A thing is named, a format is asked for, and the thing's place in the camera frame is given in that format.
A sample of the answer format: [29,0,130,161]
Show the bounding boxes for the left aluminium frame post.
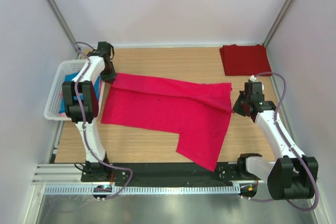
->
[46,0,80,54]

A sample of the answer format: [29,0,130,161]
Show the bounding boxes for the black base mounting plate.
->
[75,162,261,187]

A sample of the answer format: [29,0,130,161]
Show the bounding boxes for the aluminium front rail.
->
[32,164,82,185]

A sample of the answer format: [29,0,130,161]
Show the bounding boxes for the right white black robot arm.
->
[233,77,319,200]

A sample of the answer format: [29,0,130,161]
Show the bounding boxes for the magenta pink t shirt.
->
[101,73,232,172]

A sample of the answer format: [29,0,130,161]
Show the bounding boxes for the right aluminium frame post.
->
[263,0,295,48]

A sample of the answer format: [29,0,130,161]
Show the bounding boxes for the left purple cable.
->
[72,41,133,200]

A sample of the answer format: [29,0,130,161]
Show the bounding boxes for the purple cable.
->
[246,71,320,212]
[72,41,133,200]

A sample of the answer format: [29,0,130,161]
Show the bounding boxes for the folded dark red t shirt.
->
[219,45,271,76]

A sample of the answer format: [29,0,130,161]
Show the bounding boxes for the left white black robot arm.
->
[62,41,117,182]

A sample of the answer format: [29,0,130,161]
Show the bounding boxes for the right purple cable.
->
[246,71,320,212]

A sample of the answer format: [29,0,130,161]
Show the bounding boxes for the white slotted cable duct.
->
[44,184,240,196]

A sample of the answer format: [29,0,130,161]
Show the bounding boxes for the white perforated plastic basket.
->
[44,56,105,123]

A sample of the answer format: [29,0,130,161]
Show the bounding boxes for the aluminium frame post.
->
[46,0,80,54]
[263,0,295,48]

